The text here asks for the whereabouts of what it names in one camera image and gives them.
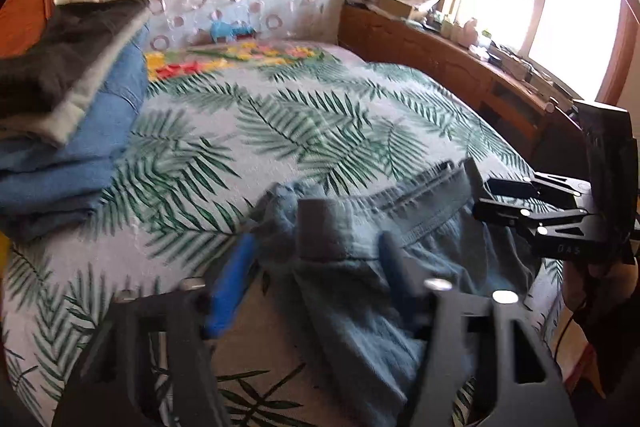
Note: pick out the white container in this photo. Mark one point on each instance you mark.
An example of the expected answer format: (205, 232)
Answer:
(449, 29)

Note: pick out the cardboard box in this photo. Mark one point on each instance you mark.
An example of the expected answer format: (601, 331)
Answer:
(400, 6)

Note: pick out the black folded garment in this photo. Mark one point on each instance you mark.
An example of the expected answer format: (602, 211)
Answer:
(60, 57)

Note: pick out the pink soft toy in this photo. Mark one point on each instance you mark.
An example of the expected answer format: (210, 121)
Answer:
(470, 32)

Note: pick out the blue folded denim jeans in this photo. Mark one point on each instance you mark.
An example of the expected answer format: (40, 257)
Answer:
(75, 172)

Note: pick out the grey-blue pants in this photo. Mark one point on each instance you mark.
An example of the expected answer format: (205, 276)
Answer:
(350, 307)

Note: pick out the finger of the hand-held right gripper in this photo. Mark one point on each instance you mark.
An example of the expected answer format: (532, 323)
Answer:
(520, 216)
(530, 189)

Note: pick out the grey flat box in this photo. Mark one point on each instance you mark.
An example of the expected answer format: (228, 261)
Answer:
(510, 61)

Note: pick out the brown wooden cabinet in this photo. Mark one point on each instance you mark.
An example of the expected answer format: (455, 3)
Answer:
(440, 62)

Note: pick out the dark wooden panel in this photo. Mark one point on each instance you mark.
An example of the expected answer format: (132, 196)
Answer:
(560, 134)

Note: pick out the blue toy at headboard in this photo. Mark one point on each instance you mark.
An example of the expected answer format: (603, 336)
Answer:
(221, 31)

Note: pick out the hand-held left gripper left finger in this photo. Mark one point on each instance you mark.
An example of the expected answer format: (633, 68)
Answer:
(229, 289)

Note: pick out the beige folded garment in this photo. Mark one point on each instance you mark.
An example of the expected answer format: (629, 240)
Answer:
(75, 112)

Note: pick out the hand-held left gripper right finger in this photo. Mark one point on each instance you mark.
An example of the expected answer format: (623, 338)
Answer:
(400, 279)

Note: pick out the person's right hand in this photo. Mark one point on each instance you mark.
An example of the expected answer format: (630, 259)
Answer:
(582, 279)

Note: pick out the orange wooden headboard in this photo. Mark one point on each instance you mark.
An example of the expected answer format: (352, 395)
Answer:
(30, 17)

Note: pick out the bed with leaf-print bedspread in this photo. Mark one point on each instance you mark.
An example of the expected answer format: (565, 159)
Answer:
(300, 122)

